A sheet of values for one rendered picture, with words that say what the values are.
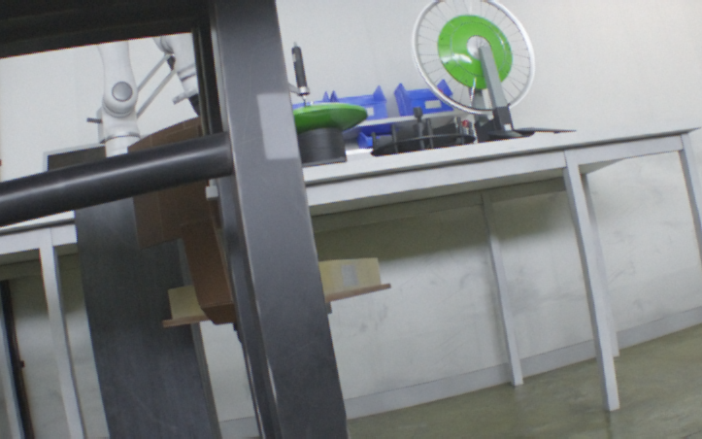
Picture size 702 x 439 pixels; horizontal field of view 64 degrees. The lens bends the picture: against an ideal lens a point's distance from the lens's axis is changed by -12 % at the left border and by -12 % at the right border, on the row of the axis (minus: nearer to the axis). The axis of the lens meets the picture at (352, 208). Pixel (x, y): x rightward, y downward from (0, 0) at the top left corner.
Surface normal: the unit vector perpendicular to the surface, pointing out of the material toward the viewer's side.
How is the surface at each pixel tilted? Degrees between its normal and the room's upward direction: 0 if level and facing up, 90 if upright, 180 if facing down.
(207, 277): 99
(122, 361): 90
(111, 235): 90
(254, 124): 90
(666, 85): 90
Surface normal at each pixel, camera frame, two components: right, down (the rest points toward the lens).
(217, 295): -0.31, 0.10
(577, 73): 0.16, -0.15
